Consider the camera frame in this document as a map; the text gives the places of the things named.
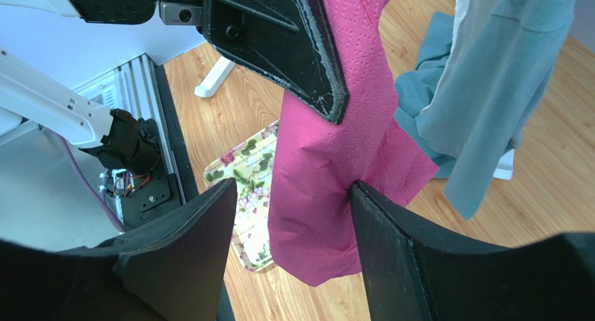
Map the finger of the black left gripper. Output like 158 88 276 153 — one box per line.
203 0 349 124

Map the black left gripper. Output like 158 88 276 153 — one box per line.
69 0 203 26

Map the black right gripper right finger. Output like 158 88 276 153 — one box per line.
350 181 594 320

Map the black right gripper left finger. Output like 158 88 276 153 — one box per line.
1 178 237 320

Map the magenta paper napkin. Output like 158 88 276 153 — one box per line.
268 0 438 286

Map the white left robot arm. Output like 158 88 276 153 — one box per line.
1 0 349 174

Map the floral placemat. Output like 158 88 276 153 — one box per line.
203 121 279 271

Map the teal blue garment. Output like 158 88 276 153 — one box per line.
394 0 577 219

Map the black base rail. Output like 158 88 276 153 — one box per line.
104 65 235 321

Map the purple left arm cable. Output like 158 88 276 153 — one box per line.
55 134 128 233

